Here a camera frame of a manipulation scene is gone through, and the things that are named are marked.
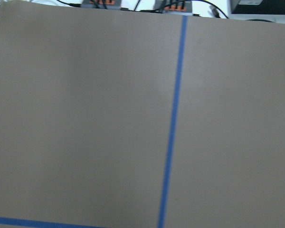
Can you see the blue tape line crosswise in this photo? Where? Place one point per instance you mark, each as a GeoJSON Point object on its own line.
{"type": "Point", "coordinates": [38, 224]}

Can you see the grey box orange connectors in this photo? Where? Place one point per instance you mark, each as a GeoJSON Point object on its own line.
{"type": "Point", "coordinates": [181, 8]}
{"type": "Point", "coordinates": [102, 4]}

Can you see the blue tape line lengthwise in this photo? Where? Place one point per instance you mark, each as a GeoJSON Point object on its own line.
{"type": "Point", "coordinates": [173, 126]}

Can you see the grey box orange connectors right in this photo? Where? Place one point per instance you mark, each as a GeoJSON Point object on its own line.
{"type": "Point", "coordinates": [181, 8]}

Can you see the grey box orange connectors left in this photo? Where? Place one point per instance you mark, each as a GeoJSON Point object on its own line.
{"type": "Point", "coordinates": [102, 4]}

